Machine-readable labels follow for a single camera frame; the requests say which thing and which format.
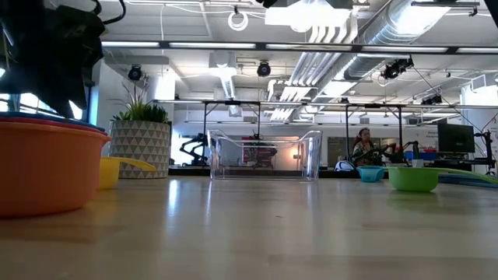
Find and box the black table frame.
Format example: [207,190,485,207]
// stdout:
[155,166,498,191]

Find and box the small light blue measuring cup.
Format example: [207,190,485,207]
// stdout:
[356,166,386,184]

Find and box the long ceiling light strip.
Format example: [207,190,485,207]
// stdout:
[101,40,498,54]

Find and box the black equipment stand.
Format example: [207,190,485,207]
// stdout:
[473,130,497,177]

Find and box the white cable coil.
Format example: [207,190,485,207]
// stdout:
[227,10,249,32]

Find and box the white ceiling pipe bundle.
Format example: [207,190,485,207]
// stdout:
[289,25,353,87]

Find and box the white triangle-patterned planter pot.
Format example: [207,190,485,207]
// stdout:
[107,119,172,180]

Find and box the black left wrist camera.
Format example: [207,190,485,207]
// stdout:
[50,5,106,77]

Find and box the yellow measuring cup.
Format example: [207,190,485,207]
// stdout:
[97,156,157,191]

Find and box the clear plastic basket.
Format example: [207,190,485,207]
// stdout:
[207,129,324,182]

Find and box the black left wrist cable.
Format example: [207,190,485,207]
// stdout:
[93,0,128,25]

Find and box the black background rig frame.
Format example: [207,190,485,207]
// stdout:
[344,103,405,137]
[202,100,262,137]

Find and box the black computer monitor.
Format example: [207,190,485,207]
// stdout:
[437,123,475,154]

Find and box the white and black round object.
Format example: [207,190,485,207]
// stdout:
[334,159,355,173]

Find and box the green potted plant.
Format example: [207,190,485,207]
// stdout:
[110,75,170,122]

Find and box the green measuring cup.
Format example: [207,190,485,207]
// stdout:
[388,166,498,193]

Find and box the black ceiling spotlight cluster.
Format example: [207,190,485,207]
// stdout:
[380,57,415,81]

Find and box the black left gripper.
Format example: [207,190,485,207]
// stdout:
[0,0,90,120]

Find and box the orange measuring cup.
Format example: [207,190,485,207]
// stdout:
[0,118,112,218]

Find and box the white ceiling light panel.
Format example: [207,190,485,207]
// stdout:
[264,0,354,34]

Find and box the person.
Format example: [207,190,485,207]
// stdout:
[351,127,377,167]

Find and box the blue background bin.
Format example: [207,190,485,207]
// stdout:
[404,151,440,162]

